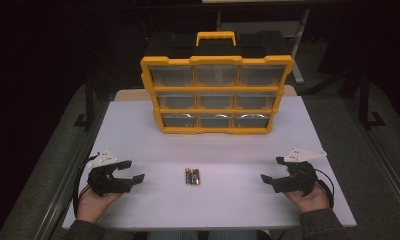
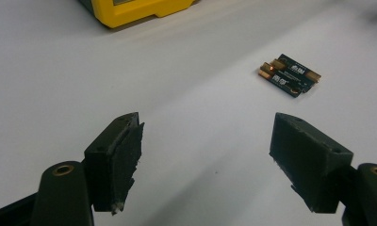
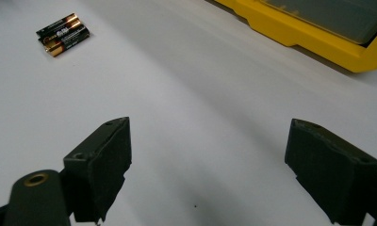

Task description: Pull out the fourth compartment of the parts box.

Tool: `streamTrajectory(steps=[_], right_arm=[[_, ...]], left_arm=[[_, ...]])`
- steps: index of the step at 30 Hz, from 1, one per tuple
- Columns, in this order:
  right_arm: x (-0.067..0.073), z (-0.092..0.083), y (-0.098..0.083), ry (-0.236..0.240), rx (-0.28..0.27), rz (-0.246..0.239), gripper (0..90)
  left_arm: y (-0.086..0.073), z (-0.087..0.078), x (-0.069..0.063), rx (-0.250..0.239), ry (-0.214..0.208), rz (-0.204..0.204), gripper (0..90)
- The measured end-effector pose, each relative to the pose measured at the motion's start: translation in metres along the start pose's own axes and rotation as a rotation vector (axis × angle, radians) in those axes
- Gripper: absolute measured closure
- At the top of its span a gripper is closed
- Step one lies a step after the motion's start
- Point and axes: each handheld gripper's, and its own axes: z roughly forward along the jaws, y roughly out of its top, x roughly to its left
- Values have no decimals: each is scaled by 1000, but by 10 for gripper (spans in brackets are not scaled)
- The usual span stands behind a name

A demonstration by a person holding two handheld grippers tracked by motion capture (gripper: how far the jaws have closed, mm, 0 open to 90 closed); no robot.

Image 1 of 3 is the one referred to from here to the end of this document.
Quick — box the person's left hand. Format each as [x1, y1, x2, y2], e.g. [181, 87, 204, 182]
[75, 187, 123, 224]

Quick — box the black metal stand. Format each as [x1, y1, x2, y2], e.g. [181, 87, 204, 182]
[358, 71, 386, 130]
[73, 74, 96, 130]

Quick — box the set of clear plastic drawers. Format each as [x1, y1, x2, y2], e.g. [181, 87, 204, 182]
[149, 64, 287, 129]

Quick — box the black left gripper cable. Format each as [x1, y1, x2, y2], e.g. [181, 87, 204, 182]
[72, 152, 101, 218]

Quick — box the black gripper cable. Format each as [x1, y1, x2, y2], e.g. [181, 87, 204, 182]
[72, 152, 101, 218]
[313, 168, 336, 210]

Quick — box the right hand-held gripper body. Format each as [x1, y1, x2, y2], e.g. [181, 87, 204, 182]
[271, 146, 328, 197]

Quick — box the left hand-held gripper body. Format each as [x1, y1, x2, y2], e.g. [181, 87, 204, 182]
[86, 148, 134, 198]

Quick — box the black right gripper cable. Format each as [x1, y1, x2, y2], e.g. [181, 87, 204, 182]
[313, 168, 336, 210]

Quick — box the yellow and black drawer organizer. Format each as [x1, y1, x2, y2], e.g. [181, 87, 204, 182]
[140, 30, 295, 135]

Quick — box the person's right hand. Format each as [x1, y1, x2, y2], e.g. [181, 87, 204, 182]
[284, 182, 331, 214]

